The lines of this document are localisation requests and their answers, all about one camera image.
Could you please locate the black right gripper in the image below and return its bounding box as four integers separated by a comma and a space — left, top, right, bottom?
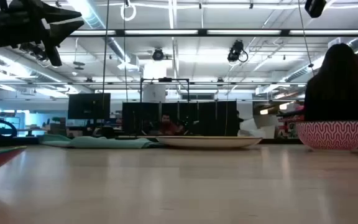
305, 0, 328, 19

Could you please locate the thin hanging cable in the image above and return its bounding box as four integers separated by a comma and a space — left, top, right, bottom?
297, 0, 316, 77
122, 0, 129, 102
102, 0, 111, 128

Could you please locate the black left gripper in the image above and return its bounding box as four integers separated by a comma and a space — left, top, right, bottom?
0, 0, 85, 68

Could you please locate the black ceiling camera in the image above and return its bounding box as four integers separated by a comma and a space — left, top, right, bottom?
227, 39, 249, 63
20, 43, 51, 68
152, 48, 165, 62

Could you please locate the white hanging cable loop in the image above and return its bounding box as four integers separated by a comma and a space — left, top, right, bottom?
119, 2, 137, 22

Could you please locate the black partition panel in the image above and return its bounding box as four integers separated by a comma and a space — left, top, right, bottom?
122, 100, 238, 137

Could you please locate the person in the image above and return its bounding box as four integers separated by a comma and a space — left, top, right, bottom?
303, 42, 358, 122
158, 113, 185, 136

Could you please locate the shelf with red bins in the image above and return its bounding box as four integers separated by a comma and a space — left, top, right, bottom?
277, 105, 306, 139

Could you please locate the black computer monitor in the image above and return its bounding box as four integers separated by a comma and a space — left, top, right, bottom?
67, 93, 111, 120

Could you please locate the red patterned bowl blue inside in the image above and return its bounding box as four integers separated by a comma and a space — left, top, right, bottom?
295, 120, 358, 152

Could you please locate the teal cloth napkin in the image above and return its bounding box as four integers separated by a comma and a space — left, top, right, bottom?
39, 134, 164, 149

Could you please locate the round yellow plate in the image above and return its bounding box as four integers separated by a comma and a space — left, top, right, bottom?
155, 136, 263, 149

